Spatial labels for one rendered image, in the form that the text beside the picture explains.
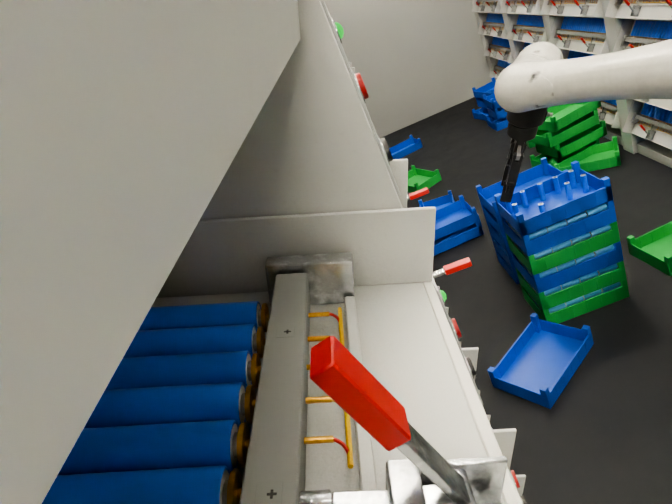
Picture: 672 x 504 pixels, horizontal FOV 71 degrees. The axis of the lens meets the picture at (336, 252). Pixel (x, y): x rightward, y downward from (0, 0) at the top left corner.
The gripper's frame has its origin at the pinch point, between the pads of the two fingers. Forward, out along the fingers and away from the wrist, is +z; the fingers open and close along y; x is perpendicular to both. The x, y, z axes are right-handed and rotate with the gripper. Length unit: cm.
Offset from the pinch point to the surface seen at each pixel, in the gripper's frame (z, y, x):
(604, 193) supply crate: 9.9, 17.0, -30.8
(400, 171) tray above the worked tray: -62, -91, 18
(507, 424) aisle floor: 58, -42, -13
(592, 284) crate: 42, 9, -37
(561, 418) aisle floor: 52, -39, -27
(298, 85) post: -72, -99, 22
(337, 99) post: -71, -99, 21
